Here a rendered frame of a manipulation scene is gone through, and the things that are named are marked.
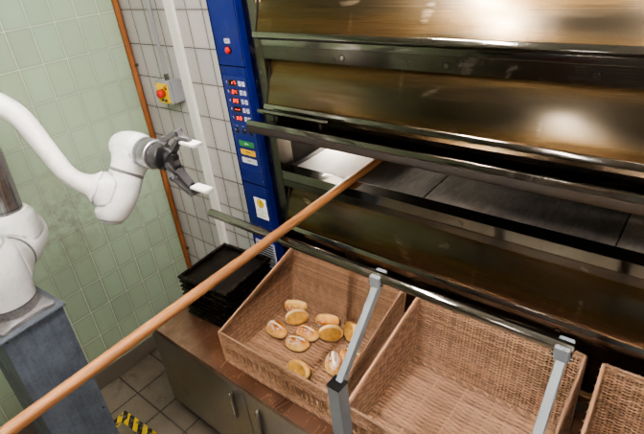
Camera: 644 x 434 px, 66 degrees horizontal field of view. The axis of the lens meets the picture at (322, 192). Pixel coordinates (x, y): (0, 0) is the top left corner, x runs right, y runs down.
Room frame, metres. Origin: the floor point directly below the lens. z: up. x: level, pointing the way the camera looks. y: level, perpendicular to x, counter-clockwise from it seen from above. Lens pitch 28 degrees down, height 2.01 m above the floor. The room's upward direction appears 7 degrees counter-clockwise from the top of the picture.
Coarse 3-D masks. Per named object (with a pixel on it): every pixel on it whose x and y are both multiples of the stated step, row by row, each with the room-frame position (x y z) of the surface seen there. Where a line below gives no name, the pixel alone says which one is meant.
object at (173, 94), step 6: (156, 84) 2.19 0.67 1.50; (162, 84) 2.16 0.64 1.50; (168, 84) 2.14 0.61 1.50; (174, 84) 2.16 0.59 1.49; (180, 84) 2.18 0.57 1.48; (168, 90) 2.14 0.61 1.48; (174, 90) 2.16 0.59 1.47; (180, 90) 2.18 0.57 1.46; (168, 96) 2.14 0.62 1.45; (174, 96) 2.15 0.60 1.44; (180, 96) 2.17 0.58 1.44; (162, 102) 2.18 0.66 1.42; (168, 102) 2.15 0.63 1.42; (174, 102) 2.15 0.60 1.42
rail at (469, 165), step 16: (272, 128) 1.62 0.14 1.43; (288, 128) 1.57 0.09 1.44; (352, 144) 1.40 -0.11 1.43; (368, 144) 1.36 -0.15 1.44; (432, 160) 1.21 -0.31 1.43; (448, 160) 1.18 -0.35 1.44; (464, 160) 1.17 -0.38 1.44; (512, 176) 1.07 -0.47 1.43; (528, 176) 1.05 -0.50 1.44; (544, 176) 1.03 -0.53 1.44; (592, 192) 0.95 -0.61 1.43; (608, 192) 0.93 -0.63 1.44; (624, 192) 0.91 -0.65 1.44
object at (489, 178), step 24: (288, 120) 1.83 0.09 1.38; (312, 144) 1.50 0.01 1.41; (336, 144) 1.43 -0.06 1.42; (384, 144) 1.43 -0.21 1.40; (408, 144) 1.44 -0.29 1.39; (432, 168) 1.21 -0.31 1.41; (456, 168) 1.17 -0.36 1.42; (528, 168) 1.17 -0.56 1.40; (552, 168) 1.17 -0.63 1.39; (552, 192) 1.00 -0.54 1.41; (576, 192) 0.97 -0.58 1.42
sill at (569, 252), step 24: (288, 168) 1.83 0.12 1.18; (360, 192) 1.56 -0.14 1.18; (384, 192) 1.53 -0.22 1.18; (432, 216) 1.37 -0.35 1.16; (456, 216) 1.32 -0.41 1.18; (480, 216) 1.30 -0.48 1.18; (528, 240) 1.16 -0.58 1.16; (552, 240) 1.13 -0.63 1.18; (576, 240) 1.11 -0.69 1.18; (600, 264) 1.04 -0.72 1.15; (624, 264) 1.00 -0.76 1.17
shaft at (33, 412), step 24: (360, 168) 1.69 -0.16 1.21; (336, 192) 1.53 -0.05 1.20; (264, 240) 1.26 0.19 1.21; (240, 264) 1.17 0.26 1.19; (168, 312) 0.99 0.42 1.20; (144, 336) 0.92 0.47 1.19; (96, 360) 0.84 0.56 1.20; (72, 384) 0.79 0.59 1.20; (48, 408) 0.74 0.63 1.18; (0, 432) 0.68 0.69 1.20
